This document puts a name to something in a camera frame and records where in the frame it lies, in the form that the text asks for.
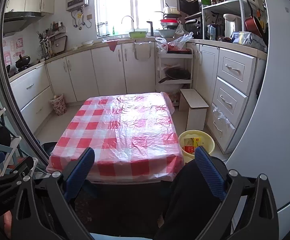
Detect green basin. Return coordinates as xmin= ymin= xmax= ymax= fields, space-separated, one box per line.
xmin=129 ymin=31 xmax=147 ymax=38

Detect range hood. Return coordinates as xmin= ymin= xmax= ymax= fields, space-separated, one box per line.
xmin=2 ymin=11 xmax=43 ymax=37

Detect red frying pan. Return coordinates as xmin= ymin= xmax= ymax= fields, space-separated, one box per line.
xmin=244 ymin=0 xmax=265 ymax=38

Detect floral waste basket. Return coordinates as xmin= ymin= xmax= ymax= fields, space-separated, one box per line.
xmin=49 ymin=94 xmax=67 ymax=116

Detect black pot on stove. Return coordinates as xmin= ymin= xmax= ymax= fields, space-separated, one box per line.
xmin=15 ymin=55 xmax=31 ymax=69

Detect white kitchen cabinets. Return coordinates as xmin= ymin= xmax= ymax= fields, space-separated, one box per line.
xmin=10 ymin=42 xmax=155 ymax=132

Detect white shelf rack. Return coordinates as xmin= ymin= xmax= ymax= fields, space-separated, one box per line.
xmin=155 ymin=48 xmax=194 ymax=106

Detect plastic bag on rack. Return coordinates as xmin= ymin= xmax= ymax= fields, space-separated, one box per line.
xmin=155 ymin=32 xmax=193 ymax=54

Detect kitchen faucet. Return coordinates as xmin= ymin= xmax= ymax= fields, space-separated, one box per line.
xmin=120 ymin=15 xmax=136 ymax=33

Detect person's right hand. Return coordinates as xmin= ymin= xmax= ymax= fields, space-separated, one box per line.
xmin=3 ymin=211 xmax=12 ymax=239

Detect small white stool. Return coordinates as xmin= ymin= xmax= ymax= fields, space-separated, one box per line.
xmin=179 ymin=89 xmax=209 ymax=131

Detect white refrigerator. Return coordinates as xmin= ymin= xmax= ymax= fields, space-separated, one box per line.
xmin=226 ymin=0 xmax=290 ymax=239

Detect black microwave oven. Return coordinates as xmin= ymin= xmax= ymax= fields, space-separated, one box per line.
xmin=176 ymin=0 xmax=201 ymax=15

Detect stacked bowls on counter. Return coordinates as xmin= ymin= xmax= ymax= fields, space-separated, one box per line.
xmin=159 ymin=3 xmax=181 ymax=38

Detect white drawer cabinet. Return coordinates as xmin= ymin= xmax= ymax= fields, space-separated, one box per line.
xmin=193 ymin=44 xmax=266 ymax=154

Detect red white checkered tablecloth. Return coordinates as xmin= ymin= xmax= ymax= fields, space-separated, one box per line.
xmin=47 ymin=92 xmax=184 ymax=183

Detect yellow red snack wrapper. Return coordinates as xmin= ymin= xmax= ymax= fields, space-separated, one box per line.
xmin=182 ymin=137 xmax=201 ymax=154

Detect yellow trash bucket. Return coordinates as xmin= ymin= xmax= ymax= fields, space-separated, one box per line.
xmin=179 ymin=130 xmax=215 ymax=163

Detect black wok on rack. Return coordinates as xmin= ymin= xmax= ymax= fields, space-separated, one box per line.
xmin=159 ymin=67 xmax=191 ymax=83

